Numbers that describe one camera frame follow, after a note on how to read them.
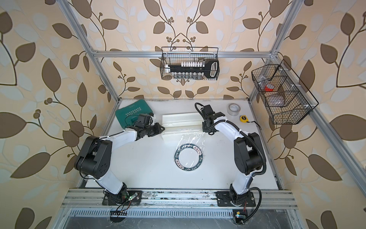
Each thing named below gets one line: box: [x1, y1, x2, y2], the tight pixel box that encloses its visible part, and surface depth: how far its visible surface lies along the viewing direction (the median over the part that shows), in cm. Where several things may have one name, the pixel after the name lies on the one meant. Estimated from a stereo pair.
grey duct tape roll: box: [227, 103, 241, 116], surface depth 114 cm
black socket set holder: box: [165, 59, 220, 79], surface depth 86 cm
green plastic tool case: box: [115, 99, 154, 129], surface depth 109 cm
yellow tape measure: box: [239, 114, 250, 123], surface depth 107 cm
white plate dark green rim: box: [174, 143, 204, 172], surface depth 90 cm
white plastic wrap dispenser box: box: [161, 112, 205, 141], surface depth 96 cm
